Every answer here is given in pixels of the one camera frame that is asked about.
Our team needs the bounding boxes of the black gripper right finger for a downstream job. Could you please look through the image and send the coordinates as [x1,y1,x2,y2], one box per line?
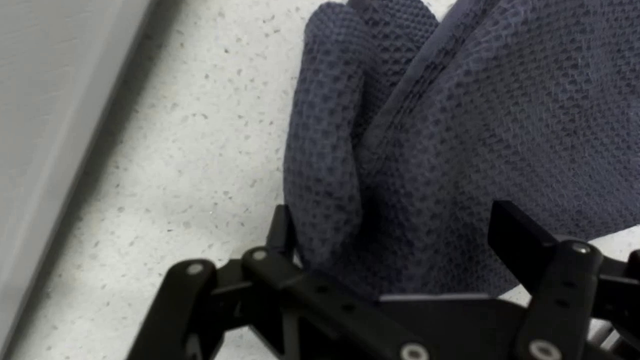
[488,202,640,360]

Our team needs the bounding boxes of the dark blue waffle towel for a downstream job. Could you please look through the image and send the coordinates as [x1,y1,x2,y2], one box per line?
[284,0,640,298]

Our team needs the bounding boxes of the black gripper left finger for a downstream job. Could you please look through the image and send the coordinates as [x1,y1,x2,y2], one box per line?
[126,206,437,360]

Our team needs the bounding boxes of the grey plastic tray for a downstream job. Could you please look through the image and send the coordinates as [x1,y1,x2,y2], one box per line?
[0,0,157,343]

